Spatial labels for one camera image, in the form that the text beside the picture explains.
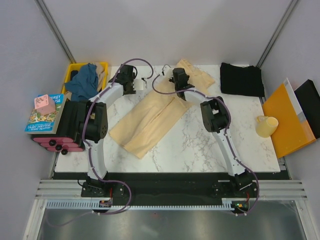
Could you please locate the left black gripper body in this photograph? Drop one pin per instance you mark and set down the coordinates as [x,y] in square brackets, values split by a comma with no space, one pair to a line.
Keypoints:
[132,91]

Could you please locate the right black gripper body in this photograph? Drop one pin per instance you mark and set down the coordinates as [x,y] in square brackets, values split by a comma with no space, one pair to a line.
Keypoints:
[171,79]

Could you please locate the cream yellow t shirt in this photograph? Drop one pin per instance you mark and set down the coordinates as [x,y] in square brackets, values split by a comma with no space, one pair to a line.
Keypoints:
[151,119]

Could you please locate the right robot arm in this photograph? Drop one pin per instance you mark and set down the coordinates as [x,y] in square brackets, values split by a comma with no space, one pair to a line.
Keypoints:
[216,119]

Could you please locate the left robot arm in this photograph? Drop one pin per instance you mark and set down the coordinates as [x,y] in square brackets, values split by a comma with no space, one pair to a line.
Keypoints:
[93,118]

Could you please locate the beige t shirt in bin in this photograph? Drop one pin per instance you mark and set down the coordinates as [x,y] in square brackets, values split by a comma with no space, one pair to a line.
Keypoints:
[102,72]

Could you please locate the blue t shirt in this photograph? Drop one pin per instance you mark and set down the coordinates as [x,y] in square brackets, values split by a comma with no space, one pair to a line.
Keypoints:
[84,85]

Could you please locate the folded black t shirt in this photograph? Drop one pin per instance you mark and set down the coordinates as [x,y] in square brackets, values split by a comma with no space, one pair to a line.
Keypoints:
[242,81]

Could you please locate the pink black box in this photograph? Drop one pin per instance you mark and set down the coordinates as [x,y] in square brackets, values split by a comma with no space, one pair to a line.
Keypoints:
[67,138]

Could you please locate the pink cube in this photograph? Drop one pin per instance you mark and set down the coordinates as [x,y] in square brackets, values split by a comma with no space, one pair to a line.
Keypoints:
[44,104]

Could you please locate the yellow plastic cup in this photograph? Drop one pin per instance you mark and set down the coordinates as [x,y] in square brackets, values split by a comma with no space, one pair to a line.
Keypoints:
[266,126]

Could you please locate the blue illustrated book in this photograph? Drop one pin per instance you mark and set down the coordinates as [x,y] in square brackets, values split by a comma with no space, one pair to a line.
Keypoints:
[46,124]

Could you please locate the white strip board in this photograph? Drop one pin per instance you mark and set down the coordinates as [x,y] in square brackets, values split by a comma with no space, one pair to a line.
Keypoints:
[294,101]

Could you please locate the orange board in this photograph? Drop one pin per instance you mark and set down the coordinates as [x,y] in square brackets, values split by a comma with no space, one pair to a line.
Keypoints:
[290,135]

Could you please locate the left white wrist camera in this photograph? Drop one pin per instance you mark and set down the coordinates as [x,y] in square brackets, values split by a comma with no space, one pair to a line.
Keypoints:
[140,84]

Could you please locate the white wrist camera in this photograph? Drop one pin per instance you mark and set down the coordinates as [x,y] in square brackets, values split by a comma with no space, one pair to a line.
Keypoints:
[167,71]
[140,84]

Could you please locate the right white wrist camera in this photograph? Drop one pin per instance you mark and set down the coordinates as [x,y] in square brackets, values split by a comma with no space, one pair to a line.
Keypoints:
[167,71]

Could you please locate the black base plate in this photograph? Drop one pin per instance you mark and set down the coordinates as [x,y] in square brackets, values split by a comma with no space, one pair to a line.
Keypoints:
[236,184]

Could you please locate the left corner aluminium post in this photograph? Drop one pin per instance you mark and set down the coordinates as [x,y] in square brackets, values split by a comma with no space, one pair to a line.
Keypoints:
[55,29]

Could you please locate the corner aluminium post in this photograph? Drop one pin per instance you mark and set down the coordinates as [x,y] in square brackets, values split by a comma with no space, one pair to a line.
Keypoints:
[278,31]
[55,29]

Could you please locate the white cable duct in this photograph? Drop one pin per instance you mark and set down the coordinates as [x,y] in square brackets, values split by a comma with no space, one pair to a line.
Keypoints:
[103,205]

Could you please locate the right corner aluminium post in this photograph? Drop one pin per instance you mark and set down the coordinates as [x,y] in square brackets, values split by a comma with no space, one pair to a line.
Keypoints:
[278,31]

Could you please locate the aluminium frame rail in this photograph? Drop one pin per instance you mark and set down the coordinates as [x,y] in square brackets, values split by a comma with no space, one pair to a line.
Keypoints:
[263,189]

